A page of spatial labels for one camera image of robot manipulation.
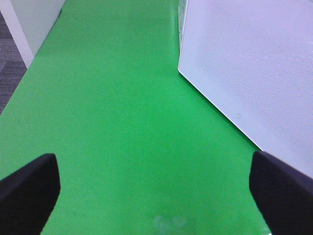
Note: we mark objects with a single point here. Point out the white microwave oven body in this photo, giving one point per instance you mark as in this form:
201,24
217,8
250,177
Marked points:
183,5

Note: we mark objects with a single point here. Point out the white microwave door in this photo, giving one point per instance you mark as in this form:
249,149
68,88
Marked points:
253,60

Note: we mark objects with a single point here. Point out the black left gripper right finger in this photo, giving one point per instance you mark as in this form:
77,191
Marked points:
283,195

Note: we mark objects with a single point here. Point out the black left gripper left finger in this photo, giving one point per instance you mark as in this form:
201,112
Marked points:
28,196

